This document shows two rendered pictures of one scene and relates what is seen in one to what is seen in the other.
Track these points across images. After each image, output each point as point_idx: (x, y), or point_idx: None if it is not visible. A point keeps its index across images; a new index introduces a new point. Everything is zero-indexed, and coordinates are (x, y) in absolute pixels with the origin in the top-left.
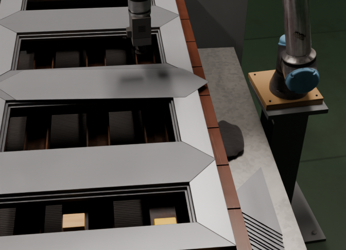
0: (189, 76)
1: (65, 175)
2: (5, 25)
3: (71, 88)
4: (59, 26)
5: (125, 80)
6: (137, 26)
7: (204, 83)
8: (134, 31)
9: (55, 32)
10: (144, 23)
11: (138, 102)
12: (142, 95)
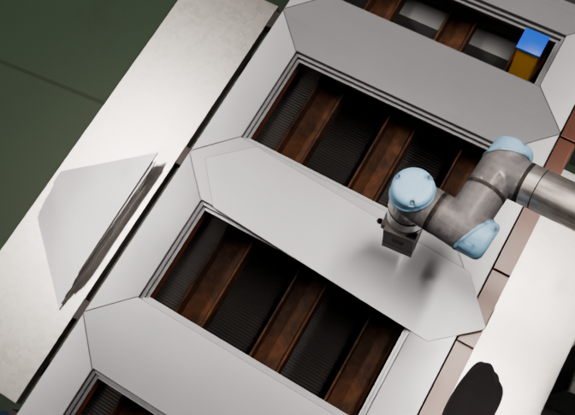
0: (465, 299)
1: (186, 392)
2: (292, 23)
3: (290, 225)
4: (361, 67)
5: (372, 251)
6: (391, 238)
7: (476, 329)
8: (386, 238)
9: (348, 75)
10: (402, 241)
11: None
12: (371, 299)
